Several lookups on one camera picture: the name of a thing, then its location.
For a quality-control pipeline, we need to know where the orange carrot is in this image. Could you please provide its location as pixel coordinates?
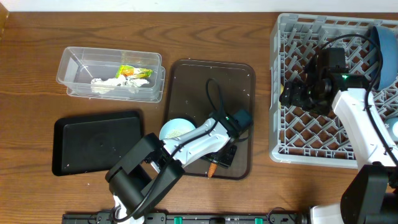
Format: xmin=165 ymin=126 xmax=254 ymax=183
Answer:
xmin=207 ymin=163 xmax=218 ymax=178

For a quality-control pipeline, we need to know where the light blue rice bowl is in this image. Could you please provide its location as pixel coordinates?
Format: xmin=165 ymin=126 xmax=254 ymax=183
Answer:
xmin=159 ymin=118 xmax=195 ymax=140

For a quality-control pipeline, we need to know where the light blue cup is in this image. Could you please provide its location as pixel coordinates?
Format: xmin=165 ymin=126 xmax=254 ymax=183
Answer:
xmin=384 ymin=117 xmax=398 ymax=142

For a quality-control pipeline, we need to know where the dark blue plate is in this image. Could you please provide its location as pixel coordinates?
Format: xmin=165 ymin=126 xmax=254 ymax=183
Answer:
xmin=370 ymin=26 xmax=397 ymax=91

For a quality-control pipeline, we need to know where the white tissue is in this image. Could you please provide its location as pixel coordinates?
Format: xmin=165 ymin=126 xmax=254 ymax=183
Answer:
xmin=125 ymin=78 xmax=149 ymax=93
xmin=91 ymin=76 xmax=126 ymax=94

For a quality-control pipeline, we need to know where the green orange snack wrapper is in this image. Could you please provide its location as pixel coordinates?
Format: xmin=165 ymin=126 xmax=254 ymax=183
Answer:
xmin=116 ymin=65 xmax=154 ymax=78

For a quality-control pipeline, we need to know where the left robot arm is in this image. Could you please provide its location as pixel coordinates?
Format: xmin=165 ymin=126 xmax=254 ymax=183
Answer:
xmin=105 ymin=110 xmax=253 ymax=223

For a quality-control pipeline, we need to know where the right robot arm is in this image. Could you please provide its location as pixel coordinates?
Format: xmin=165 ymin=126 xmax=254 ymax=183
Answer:
xmin=279 ymin=48 xmax=397 ymax=223

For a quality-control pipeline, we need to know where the grey dishwasher rack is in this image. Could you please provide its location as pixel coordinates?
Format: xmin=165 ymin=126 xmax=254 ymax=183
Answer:
xmin=269 ymin=13 xmax=397 ymax=169

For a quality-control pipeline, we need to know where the brown serving tray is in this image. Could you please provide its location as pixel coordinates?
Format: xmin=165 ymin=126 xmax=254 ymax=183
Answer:
xmin=164 ymin=59 xmax=256 ymax=180

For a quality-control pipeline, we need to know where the black rectangular bin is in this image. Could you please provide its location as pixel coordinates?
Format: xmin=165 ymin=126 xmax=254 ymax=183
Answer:
xmin=52 ymin=111 xmax=142 ymax=176

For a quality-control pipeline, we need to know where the clear plastic bin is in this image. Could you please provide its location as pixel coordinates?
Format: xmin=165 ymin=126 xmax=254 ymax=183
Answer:
xmin=56 ymin=47 xmax=165 ymax=103

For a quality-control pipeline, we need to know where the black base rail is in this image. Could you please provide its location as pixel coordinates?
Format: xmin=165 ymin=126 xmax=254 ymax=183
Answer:
xmin=62 ymin=211 xmax=311 ymax=224

